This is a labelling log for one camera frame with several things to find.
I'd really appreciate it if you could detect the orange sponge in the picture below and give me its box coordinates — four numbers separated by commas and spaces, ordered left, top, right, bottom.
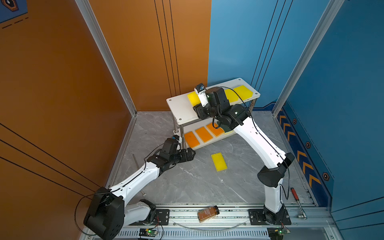
206, 123, 225, 138
184, 132, 200, 149
195, 127, 213, 143

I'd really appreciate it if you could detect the yellow sponge top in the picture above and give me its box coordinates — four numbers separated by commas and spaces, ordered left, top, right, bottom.
234, 86, 253, 101

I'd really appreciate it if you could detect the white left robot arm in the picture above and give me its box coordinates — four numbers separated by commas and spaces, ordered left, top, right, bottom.
83, 136, 196, 240

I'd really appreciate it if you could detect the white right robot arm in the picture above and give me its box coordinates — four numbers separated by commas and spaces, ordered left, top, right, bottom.
193, 84, 295, 225

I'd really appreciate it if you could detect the white two-tier metal shelf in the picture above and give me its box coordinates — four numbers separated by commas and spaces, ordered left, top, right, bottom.
167, 78, 261, 150

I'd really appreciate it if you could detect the thin yellow sponge sheet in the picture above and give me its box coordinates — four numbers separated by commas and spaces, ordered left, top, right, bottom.
211, 153, 228, 172

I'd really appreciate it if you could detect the brown spice jar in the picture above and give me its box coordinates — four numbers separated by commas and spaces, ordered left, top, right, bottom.
197, 206, 220, 223

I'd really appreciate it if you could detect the green circuit board left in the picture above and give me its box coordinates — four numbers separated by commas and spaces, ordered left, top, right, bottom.
139, 229, 159, 239

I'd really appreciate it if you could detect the green circuit board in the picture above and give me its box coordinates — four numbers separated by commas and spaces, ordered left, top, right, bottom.
139, 229, 159, 239
268, 229, 291, 240

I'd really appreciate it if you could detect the green circuit board right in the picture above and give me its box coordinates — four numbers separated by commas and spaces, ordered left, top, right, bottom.
268, 229, 291, 240

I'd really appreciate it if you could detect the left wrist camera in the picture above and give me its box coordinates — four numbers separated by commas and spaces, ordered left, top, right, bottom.
172, 135, 180, 142

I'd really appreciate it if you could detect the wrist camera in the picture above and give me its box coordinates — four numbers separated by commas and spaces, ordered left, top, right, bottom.
194, 84, 209, 108
172, 135, 180, 142

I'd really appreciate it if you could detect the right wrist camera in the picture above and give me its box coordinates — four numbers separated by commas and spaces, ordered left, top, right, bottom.
194, 84, 209, 108

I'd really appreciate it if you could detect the aluminium corner post left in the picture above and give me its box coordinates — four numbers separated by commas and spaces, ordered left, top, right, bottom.
74, 0, 138, 117

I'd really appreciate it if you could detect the aluminium corner post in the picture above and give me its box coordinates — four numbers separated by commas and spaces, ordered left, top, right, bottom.
74, 0, 138, 117
272, 0, 345, 117

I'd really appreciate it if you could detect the red-handled ratchet tool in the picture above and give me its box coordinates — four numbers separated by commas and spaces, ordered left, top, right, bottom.
291, 188, 307, 220

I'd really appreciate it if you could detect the aluminium front rail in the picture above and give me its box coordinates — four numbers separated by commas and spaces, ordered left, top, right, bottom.
125, 203, 337, 240

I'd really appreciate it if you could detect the aluminium corner post right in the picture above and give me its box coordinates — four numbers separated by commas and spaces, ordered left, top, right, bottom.
272, 0, 345, 117

